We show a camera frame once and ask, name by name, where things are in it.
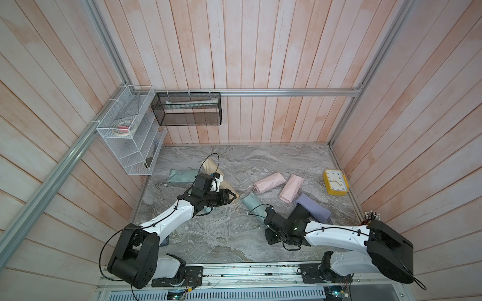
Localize mint green sleeve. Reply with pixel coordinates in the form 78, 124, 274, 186
167, 169, 198, 184

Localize beige umbrella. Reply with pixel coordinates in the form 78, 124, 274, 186
202, 158, 240, 199

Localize mint green umbrella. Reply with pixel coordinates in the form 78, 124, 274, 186
242, 193, 269, 223

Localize pink umbrella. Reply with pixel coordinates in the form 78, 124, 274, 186
279, 174, 305, 203
247, 172, 286, 194

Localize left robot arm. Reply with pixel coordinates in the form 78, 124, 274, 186
107, 173, 238, 289

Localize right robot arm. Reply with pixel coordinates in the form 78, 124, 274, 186
262, 205, 415, 284

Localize black umbrella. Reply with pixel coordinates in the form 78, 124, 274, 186
287, 204, 310, 222

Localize lavender umbrella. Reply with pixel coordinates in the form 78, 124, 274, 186
295, 193, 331, 223

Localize blue phone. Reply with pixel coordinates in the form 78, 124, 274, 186
159, 237, 169, 247

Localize yellow alarm clock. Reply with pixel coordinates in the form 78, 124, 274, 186
323, 169, 350, 196

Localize red pen holder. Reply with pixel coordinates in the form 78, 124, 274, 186
363, 210, 380, 224

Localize black mesh basket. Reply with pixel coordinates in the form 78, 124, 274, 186
151, 92, 223, 127

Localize tape roll on shelf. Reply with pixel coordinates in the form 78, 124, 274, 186
112, 119, 138, 137

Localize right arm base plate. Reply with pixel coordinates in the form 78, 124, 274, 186
298, 263, 353, 285

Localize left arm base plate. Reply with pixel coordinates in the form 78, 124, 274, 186
151, 265, 203, 288

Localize white wire shelf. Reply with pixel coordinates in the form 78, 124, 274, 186
97, 85, 166, 176

